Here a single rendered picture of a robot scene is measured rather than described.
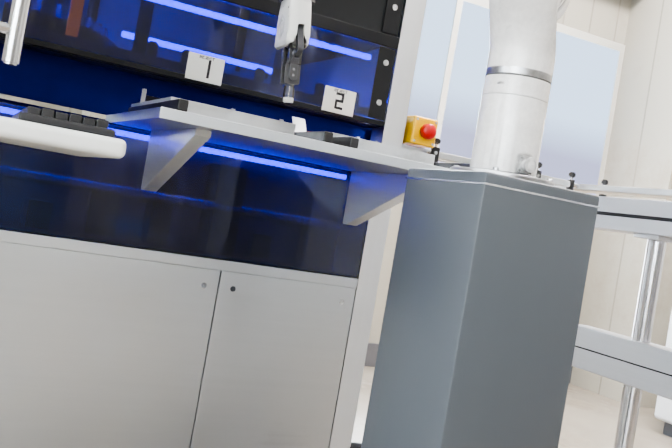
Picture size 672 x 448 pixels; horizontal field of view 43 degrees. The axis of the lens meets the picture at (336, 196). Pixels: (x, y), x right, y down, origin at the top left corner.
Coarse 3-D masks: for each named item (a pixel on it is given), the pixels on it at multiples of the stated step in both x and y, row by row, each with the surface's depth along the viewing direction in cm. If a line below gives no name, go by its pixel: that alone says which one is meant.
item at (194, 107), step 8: (136, 104) 185; (144, 104) 178; (192, 104) 161; (200, 104) 162; (192, 112) 161; (200, 112) 162; (208, 112) 162; (216, 112) 163; (224, 112) 164; (232, 112) 164; (240, 112) 165; (232, 120) 165; (240, 120) 165; (248, 120) 166; (256, 120) 167; (264, 120) 168; (272, 120) 168; (264, 128) 168; (272, 128) 168; (280, 128) 169; (288, 128) 170
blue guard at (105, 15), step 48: (0, 0) 169; (48, 0) 173; (96, 0) 177; (144, 0) 182; (192, 0) 186; (96, 48) 178; (144, 48) 182; (192, 48) 187; (240, 48) 192; (336, 48) 202
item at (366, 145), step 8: (336, 136) 175; (344, 136) 176; (360, 144) 177; (368, 144) 178; (376, 144) 179; (384, 144) 180; (376, 152) 179; (384, 152) 180; (392, 152) 181; (400, 152) 182; (408, 152) 182; (416, 152) 183; (416, 160) 184; (424, 160) 184; (432, 160) 185
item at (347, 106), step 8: (328, 88) 202; (336, 88) 203; (328, 96) 202; (336, 96) 203; (344, 96) 204; (352, 96) 205; (328, 104) 202; (344, 104) 204; (352, 104) 205; (336, 112) 203; (344, 112) 204; (352, 112) 205
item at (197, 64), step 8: (192, 56) 187; (200, 56) 188; (208, 56) 188; (192, 64) 187; (200, 64) 188; (216, 64) 189; (224, 64) 190; (192, 72) 187; (200, 72) 188; (216, 72) 189; (200, 80) 188; (208, 80) 189; (216, 80) 189
